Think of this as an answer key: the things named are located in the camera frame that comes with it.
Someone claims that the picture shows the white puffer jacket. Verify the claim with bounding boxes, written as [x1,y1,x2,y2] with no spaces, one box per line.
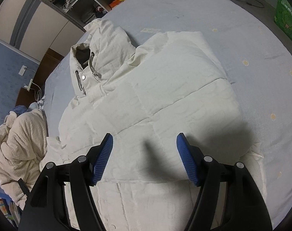
[44,19,267,230]

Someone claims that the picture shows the beige waffle blanket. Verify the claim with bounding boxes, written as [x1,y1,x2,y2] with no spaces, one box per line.
[0,109,47,209]

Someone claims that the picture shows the dark wooden headboard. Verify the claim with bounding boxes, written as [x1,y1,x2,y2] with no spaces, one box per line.
[15,49,64,107]

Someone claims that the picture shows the blue fleece cloth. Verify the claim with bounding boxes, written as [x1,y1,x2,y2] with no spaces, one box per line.
[11,105,32,116]

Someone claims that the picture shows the light blue bed sheet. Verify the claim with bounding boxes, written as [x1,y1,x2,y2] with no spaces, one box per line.
[43,0,292,229]

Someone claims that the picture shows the orange yellow box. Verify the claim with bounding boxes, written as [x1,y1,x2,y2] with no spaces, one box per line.
[109,0,125,9]

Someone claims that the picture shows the beige wardrobe sliding door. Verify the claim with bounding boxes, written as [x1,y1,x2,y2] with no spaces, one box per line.
[0,0,84,62]

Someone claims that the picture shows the green bag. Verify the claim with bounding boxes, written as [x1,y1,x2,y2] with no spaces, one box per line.
[274,0,292,41]

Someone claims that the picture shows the white power strip with cables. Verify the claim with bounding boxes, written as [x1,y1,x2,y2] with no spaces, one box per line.
[23,78,43,102]

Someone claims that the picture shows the white wall socket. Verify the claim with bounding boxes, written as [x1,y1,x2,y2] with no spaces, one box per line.
[18,65,27,76]

